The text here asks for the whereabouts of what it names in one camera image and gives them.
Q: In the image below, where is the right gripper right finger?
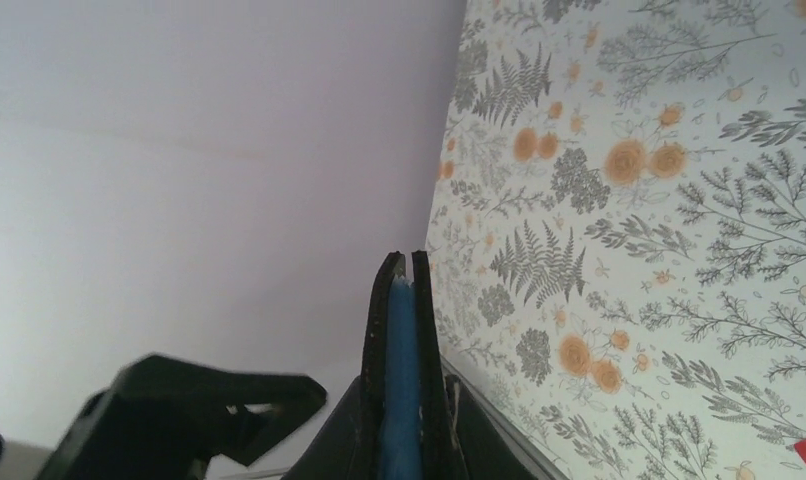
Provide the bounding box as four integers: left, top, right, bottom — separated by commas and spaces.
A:
284, 251, 543, 480

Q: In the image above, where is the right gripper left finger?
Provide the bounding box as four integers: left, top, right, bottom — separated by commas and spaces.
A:
36, 354, 327, 480

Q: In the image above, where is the floral patterned table mat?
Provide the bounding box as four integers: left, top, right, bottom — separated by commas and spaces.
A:
426, 1, 806, 479

